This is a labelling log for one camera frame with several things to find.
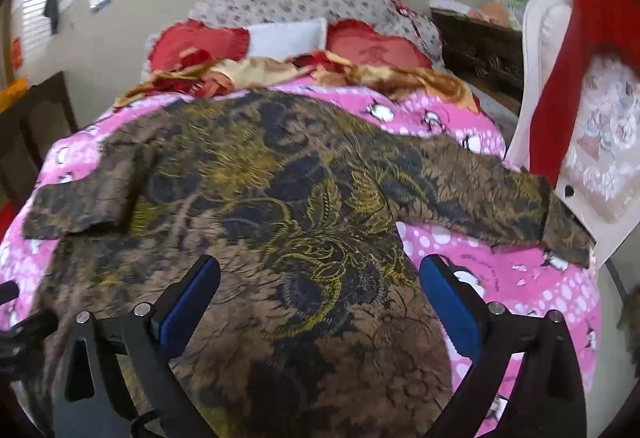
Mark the dark wooden furniture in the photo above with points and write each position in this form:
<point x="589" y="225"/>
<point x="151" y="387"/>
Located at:
<point x="40" y="128"/>

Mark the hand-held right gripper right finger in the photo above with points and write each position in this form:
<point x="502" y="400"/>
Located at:
<point x="450" y="308"/>

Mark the red wall sticker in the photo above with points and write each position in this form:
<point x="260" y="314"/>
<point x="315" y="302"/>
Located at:
<point x="17" y="52"/>

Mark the clear plastic bag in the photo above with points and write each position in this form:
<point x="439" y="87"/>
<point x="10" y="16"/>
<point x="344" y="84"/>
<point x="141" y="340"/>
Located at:
<point x="515" y="13"/>

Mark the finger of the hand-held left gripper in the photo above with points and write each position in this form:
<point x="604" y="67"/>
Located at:
<point x="30" y="338"/>

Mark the red bow ornament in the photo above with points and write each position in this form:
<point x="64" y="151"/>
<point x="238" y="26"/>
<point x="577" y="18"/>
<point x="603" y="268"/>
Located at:
<point x="397" y="3"/>

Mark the yellow bag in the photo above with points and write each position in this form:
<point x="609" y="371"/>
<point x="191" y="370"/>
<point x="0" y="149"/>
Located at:
<point x="15" y="93"/>

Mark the peach coloured item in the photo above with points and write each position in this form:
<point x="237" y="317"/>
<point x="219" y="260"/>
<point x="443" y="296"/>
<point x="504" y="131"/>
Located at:
<point x="492" y="13"/>

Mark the white chair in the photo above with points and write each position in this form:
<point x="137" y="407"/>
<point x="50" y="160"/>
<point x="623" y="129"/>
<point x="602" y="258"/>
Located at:
<point x="542" y="28"/>

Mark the pink penguin print blanket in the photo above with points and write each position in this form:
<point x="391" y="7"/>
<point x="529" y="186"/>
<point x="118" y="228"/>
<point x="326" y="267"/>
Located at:
<point x="525" y="278"/>

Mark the red ruffled pillow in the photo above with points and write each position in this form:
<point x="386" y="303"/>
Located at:
<point x="370" y="48"/>
<point x="195" y="43"/>

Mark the floral lace chair cover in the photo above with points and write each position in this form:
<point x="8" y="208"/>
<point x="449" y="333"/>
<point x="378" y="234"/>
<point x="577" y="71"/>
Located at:
<point x="610" y="128"/>

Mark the white pillow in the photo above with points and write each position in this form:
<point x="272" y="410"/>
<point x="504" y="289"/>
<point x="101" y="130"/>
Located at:
<point x="285" y="38"/>

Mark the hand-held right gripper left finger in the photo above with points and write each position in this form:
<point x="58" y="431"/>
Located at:
<point x="192" y="298"/>

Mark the orange and red blanket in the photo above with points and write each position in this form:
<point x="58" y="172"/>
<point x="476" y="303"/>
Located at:
<point x="430" y="80"/>

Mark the red cloth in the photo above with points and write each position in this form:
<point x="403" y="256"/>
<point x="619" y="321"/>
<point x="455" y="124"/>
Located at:
<point x="575" y="43"/>

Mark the dark hanging cloth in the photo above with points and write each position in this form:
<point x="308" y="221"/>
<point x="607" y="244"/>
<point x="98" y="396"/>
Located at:
<point x="51" y="8"/>

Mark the brown patterned shirt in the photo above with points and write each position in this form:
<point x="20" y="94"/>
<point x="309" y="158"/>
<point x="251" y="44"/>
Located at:
<point x="300" y="218"/>

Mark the dark carved wooden cabinet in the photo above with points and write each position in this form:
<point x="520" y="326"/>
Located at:
<point x="475" y="48"/>

